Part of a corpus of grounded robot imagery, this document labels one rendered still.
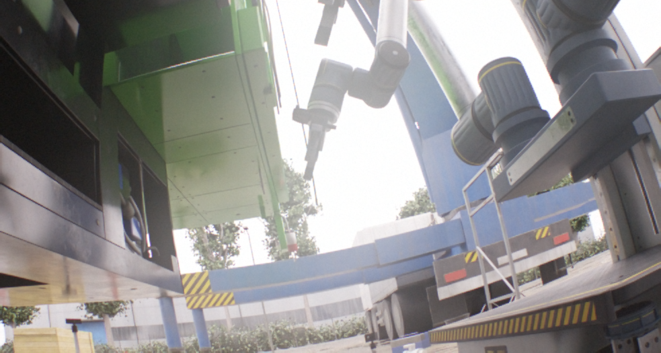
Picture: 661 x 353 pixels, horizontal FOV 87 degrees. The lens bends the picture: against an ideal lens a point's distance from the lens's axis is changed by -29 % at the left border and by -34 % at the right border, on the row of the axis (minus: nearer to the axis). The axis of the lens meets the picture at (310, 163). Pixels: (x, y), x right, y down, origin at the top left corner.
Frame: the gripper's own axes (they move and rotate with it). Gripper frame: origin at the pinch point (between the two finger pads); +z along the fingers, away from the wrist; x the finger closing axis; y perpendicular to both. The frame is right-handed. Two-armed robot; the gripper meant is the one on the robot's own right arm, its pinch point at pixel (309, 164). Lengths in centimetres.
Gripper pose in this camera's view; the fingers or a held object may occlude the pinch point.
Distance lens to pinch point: 146.4
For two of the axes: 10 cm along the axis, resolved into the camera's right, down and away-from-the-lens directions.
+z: -2.3, 8.8, -4.2
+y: 9.7, 2.3, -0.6
